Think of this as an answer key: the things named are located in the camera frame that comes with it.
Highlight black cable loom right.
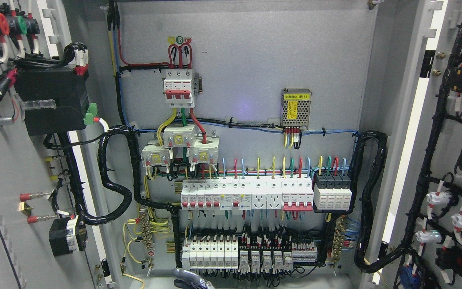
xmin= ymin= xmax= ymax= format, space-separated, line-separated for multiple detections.
xmin=351 ymin=130 xmax=404 ymax=274

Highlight brass ground bar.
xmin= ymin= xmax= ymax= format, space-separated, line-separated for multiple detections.
xmin=330 ymin=215 xmax=346 ymax=265
xmin=137 ymin=215 xmax=157 ymax=277

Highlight red handle circuit breaker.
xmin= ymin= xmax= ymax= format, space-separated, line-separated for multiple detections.
xmin=281 ymin=177 xmax=314 ymax=212

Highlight white current transformers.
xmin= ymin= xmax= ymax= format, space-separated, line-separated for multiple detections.
xmin=142 ymin=123 xmax=220 ymax=171

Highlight white fuse holder row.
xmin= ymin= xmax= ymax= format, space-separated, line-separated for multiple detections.
xmin=181 ymin=234 xmax=239 ymax=270

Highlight metal mesh power supply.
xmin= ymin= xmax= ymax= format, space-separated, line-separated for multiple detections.
xmin=280 ymin=88 xmax=312 ymax=127

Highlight white socket breaker row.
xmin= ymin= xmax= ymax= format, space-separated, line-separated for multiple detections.
xmin=181 ymin=177 xmax=284 ymax=212

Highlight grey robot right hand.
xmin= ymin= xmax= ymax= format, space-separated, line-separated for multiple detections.
xmin=172 ymin=268 xmax=215 ymax=289

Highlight black cable loom left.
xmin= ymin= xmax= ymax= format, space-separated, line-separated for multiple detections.
xmin=57 ymin=125 xmax=181 ymax=226

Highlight relay terminal row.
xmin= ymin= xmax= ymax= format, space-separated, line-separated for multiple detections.
xmin=237 ymin=227 xmax=320 ymax=277

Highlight red main circuit breaker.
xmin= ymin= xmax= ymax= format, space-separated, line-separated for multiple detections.
xmin=163 ymin=68 xmax=202 ymax=108

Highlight grey cabinet door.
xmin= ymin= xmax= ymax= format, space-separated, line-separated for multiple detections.
xmin=0 ymin=0 xmax=128 ymax=289
xmin=353 ymin=0 xmax=462 ymax=289

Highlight brass ground bar right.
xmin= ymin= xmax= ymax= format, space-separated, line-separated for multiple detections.
xmin=330 ymin=215 xmax=346 ymax=265

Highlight black cable loom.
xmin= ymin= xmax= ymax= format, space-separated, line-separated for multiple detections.
xmin=57 ymin=125 xmax=181 ymax=226
xmin=351 ymin=130 xmax=404 ymax=274

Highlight brass ground bar left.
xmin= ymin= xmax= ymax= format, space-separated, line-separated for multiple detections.
xmin=137 ymin=215 xmax=157 ymax=277

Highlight black white surge protector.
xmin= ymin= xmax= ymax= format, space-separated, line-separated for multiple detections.
xmin=313 ymin=173 xmax=352 ymax=212

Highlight black digital power meter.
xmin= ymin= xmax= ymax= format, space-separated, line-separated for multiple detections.
xmin=14 ymin=67 xmax=89 ymax=136

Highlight white rotary selector switch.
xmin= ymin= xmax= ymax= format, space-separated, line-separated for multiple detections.
xmin=49 ymin=216 xmax=87 ymax=256

